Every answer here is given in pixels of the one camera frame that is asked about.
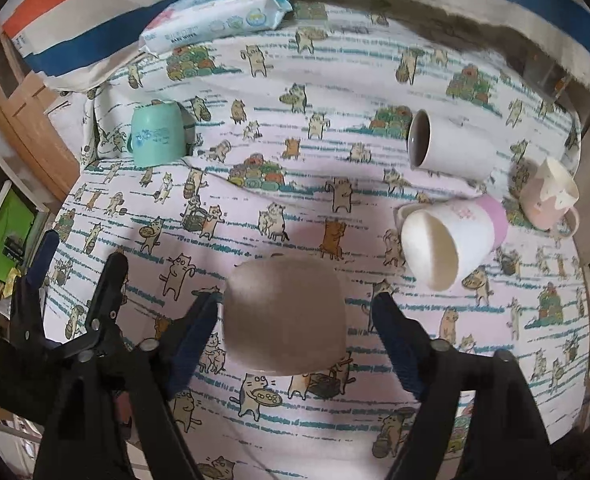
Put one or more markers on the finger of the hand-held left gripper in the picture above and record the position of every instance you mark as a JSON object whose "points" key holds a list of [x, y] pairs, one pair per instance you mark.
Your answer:
{"points": [[109, 285], [44, 260]]}

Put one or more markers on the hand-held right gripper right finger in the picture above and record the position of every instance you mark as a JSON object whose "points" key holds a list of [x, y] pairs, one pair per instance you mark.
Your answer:
{"points": [[400, 347]]}

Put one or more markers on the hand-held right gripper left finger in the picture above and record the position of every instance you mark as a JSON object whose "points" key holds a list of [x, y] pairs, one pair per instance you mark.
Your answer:
{"points": [[195, 342]]}

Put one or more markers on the beige cup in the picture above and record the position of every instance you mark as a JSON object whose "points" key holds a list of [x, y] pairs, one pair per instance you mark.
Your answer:
{"points": [[284, 315]]}

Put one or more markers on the white cup with pink band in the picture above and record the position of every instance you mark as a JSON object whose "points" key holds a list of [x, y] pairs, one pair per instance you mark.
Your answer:
{"points": [[447, 245]]}

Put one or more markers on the teal cup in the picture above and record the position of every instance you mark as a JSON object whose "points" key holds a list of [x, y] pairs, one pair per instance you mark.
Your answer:
{"points": [[155, 132]]}

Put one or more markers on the plain white cup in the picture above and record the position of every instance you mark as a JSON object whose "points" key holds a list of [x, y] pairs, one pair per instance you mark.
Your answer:
{"points": [[452, 149]]}

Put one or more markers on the pink cat-shaped cup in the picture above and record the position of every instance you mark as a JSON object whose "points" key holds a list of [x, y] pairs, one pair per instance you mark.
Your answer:
{"points": [[550, 195]]}

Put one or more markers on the green box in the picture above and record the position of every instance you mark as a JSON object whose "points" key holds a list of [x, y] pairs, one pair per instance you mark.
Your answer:
{"points": [[2, 230]]}

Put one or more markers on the wooden furniture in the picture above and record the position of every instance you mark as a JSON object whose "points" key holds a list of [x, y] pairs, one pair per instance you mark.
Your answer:
{"points": [[20, 125]]}

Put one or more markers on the cat print cloth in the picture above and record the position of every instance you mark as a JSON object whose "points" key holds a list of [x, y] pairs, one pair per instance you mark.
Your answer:
{"points": [[300, 170]]}

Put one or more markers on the striped canvas bag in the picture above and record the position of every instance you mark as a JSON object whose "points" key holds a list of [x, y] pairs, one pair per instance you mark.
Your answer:
{"points": [[100, 35]]}

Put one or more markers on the pack of baby wipes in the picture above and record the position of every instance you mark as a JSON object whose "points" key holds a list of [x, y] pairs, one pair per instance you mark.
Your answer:
{"points": [[215, 15]]}

